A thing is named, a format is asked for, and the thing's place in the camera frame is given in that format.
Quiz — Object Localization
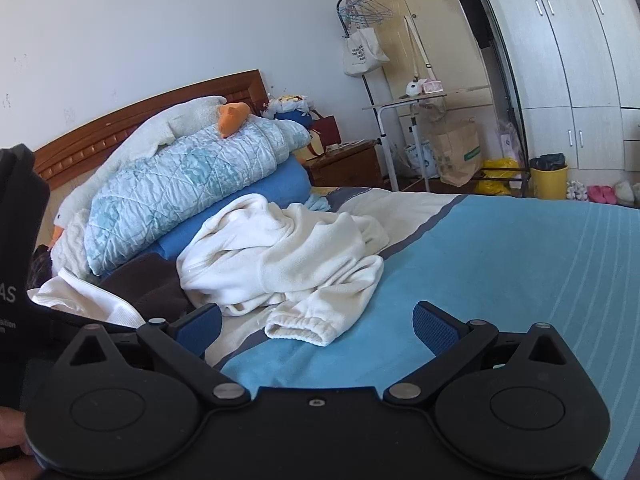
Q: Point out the light blue quilted blanket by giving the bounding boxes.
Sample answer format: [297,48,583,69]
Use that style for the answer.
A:
[84,115,311,277]

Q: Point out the wooden headboard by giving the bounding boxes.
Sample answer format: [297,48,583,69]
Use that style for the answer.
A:
[32,69,271,196]

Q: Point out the dark brown cloth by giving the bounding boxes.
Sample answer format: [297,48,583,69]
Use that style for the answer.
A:
[97,252,195,332]

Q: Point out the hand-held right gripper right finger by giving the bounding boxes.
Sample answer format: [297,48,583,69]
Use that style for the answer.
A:
[382,301,583,408]

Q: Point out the clear plastic packaging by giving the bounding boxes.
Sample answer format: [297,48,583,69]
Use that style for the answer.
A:
[495,122,524,162]

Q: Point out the white fleece robe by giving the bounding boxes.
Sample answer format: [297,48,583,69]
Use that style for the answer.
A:
[176,193,391,348]

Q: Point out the wooden nightstand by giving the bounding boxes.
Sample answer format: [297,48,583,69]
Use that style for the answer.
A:
[300,139,384,191]

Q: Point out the black metal clothes rack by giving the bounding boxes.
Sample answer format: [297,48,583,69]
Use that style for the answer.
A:
[336,0,532,197]

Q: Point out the light blue cloth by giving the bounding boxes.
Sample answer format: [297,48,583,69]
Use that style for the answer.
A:
[301,192,332,212]

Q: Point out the yellow plastic bag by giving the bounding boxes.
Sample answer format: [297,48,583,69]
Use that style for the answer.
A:
[475,156,522,196]

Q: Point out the brown paper bag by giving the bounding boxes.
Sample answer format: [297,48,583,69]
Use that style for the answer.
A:
[431,118,485,187]

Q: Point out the maroon bag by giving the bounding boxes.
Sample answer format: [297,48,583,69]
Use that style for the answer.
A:
[307,114,342,148]

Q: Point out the black hanging garment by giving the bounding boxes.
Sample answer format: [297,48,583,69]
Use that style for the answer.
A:
[434,0,496,47]

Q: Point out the person's left hand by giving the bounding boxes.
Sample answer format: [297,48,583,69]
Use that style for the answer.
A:
[0,406,40,467]

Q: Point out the blue pillow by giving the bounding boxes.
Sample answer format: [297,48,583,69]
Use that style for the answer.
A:
[150,160,312,262]

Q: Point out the white goose plush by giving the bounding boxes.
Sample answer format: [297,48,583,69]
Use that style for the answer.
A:
[47,95,251,281]

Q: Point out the white tote bag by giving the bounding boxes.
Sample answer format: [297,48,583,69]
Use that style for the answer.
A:
[342,25,391,79]

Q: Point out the blue patterned plastic bag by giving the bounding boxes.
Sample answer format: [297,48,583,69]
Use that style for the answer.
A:
[402,141,441,179]

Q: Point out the white ribbed garment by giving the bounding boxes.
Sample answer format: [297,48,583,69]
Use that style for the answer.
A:
[27,267,147,331]

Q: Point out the white hanging strap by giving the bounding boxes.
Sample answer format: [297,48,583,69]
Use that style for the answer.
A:
[403,15,434,86]

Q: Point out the bunch of wire hangers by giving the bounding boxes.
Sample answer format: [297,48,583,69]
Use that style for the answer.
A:
[339,0,394,29]

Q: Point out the yellow trash bin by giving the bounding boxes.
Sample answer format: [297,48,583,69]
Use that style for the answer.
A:
[529,152,570,199]

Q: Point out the white wardrobe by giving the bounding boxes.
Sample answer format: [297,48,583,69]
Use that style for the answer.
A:
[470,0,640,172]

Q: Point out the cream bag with red handle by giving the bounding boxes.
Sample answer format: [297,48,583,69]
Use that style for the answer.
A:
[303,130,327,159]

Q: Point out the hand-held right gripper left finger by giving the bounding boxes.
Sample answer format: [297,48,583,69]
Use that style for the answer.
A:
[52,302,251,408]

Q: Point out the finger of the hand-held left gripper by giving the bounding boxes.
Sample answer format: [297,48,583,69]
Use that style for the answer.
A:
[75,310,143,335]

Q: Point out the white side table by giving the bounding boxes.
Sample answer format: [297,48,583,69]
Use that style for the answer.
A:
[362,86,494,193]

